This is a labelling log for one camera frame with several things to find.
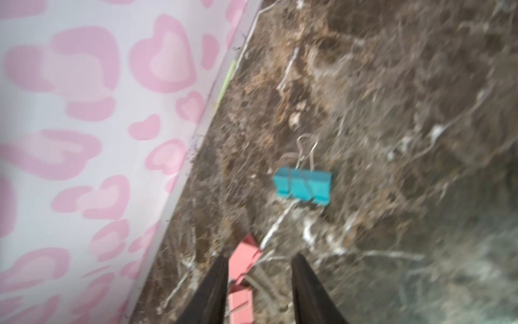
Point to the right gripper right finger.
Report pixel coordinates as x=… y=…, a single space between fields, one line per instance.
x=311 y=302

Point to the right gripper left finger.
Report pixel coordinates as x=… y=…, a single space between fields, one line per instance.
x=207 y=305

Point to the pink binder clip back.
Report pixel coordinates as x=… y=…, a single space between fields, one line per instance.
x=240 y=301

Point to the teal binder clip upper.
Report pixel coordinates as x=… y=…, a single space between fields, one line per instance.
x=303 y=182

